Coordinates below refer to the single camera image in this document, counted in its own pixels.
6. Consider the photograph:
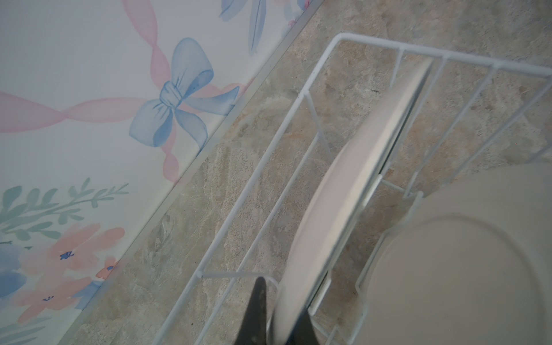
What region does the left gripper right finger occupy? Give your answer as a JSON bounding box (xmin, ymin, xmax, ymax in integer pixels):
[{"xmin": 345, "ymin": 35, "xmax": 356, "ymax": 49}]
[{"xmin": 286, "ymin": 310, "xmax": 320, "ymax": 345}]

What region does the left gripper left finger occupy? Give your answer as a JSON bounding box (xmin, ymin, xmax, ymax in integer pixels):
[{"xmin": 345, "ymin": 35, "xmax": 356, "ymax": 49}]
[{"xmin": 234, "ymin": 277, "xmax": 267, "ymax": 345}]

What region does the white plate green clover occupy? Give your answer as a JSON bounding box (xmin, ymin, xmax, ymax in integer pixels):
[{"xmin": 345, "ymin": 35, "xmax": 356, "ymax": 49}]
[{"xmin": 267, "ymin": 58, "xmax": 434, "ymax": 344}]

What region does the white wire dish rack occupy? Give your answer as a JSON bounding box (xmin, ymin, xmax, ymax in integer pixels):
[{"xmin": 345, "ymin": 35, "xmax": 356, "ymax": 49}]
[{"xmin": 152, "ymin": 32, "xmax": 552, "ymax": 345}]

